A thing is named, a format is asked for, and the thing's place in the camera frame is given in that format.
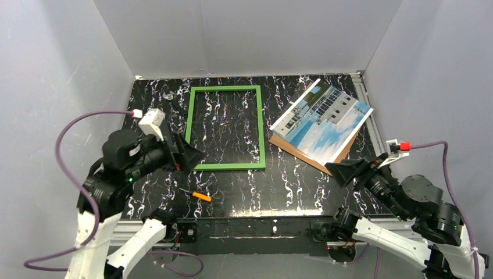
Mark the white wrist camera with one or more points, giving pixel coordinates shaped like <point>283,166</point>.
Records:
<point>396,150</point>
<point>150,122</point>

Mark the black small tool on table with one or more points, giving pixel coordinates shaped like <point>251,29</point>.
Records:
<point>170,96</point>

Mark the brown fibreboard frame backing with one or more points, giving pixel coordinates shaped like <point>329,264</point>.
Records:
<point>292,148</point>

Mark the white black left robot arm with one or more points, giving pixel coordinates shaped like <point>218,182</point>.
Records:
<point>127,157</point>

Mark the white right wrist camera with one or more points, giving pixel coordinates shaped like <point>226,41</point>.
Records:
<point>396,150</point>

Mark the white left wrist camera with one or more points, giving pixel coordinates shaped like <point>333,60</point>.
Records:
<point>150,122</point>

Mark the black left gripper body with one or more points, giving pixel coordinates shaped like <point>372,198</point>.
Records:
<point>174,150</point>

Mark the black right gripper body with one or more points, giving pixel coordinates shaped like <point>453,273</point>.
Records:
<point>367,172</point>

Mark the building and sky photo print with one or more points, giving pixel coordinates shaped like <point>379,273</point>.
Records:
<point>319,123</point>

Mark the green wooden photo frame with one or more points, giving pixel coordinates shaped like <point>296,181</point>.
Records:
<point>261,164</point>

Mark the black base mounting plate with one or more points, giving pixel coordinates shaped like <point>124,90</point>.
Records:
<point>250,235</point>

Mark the orange handled screwdriver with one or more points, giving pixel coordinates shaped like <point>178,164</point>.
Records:
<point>198,195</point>

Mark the aluminium rail front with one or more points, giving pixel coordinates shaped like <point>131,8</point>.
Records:
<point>127,228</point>

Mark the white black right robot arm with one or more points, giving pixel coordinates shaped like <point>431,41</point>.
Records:
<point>446,249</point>

